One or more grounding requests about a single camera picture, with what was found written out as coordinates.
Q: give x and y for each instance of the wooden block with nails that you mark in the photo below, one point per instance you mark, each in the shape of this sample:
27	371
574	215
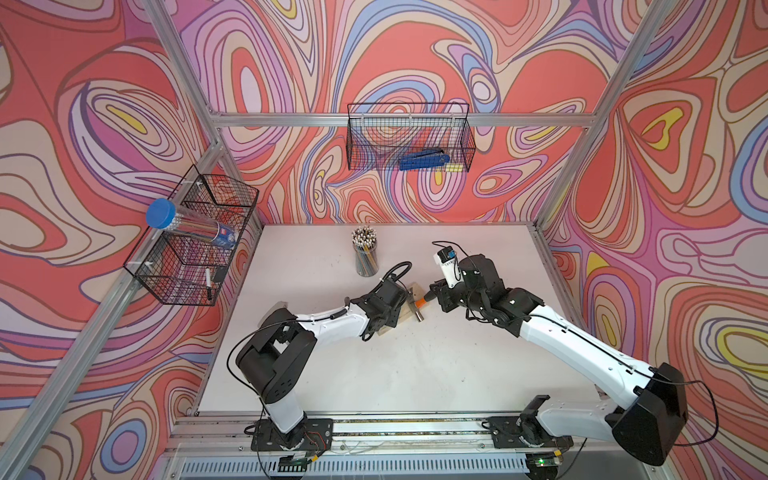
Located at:
406	315

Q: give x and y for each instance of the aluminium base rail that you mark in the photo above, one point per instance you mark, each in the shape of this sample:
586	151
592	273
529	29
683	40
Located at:
391	446

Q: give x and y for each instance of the claw hammer orange black handle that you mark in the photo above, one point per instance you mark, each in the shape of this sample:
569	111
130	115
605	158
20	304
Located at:
416	303

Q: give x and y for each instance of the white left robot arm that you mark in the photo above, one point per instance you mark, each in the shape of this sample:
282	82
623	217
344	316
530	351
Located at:
273	358

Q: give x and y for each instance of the blue tool in basket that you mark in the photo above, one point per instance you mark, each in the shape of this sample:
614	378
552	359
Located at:
424	159

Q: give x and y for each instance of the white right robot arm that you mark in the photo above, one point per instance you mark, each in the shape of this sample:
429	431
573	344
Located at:
646	406

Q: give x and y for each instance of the black marker in basket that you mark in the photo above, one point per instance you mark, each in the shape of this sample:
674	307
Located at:
208	285

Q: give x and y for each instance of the black wire basket back wall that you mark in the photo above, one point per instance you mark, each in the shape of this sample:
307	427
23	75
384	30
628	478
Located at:
380	133

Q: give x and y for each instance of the cup of coloured pencils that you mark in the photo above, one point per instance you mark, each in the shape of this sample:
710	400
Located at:
364	242

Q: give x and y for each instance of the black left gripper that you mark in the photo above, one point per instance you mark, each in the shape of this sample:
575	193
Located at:
395	316

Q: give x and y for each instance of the black wire basket left wall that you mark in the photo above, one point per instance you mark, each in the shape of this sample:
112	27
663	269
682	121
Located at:
172	267

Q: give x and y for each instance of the black wire basket wall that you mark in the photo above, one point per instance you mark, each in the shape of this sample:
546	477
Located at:
172	267
380	133

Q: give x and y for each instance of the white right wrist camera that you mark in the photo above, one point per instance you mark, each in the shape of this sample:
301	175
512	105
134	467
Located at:
446	259

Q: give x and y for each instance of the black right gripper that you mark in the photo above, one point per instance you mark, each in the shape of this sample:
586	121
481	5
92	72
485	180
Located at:
442	295

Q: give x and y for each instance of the clear tube with blue cap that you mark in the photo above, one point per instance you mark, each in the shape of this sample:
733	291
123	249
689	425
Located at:
163	214

